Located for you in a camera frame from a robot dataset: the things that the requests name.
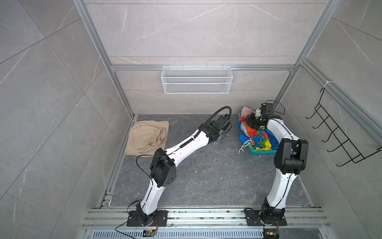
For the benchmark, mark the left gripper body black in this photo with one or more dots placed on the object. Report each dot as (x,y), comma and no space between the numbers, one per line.
(224,136)

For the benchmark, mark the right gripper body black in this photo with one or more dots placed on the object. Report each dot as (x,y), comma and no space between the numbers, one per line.
(254,122)

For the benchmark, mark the rainbow coloured shorts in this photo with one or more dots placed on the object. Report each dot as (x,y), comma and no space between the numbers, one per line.
(256,139)

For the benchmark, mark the teal plastic basket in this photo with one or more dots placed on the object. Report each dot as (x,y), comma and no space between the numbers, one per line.
(262,149)

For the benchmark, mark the beige drawstring shorts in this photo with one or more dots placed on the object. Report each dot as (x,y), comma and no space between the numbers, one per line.
(146,136)

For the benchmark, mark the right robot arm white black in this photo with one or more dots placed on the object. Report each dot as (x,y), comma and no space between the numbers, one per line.
(290,159)

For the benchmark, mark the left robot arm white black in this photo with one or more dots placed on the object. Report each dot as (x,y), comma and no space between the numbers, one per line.
(165,162)

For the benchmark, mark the pink shorts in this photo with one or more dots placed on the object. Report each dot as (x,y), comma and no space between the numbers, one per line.
(246,112)

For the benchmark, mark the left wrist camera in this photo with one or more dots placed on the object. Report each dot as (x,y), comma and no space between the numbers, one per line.
(223,121)

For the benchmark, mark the white wire mesh basket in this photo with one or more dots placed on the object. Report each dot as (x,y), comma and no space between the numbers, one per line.
(196,80)

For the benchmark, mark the black wire hook rack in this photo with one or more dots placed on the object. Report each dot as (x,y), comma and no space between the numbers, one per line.
(336,132)

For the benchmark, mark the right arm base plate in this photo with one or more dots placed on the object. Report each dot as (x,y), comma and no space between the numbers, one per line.
(256,218)

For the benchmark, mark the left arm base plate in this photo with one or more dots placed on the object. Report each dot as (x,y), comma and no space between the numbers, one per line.
(158,218)

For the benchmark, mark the aluminium mounting rail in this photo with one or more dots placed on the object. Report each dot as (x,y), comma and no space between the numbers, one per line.
(212,217)

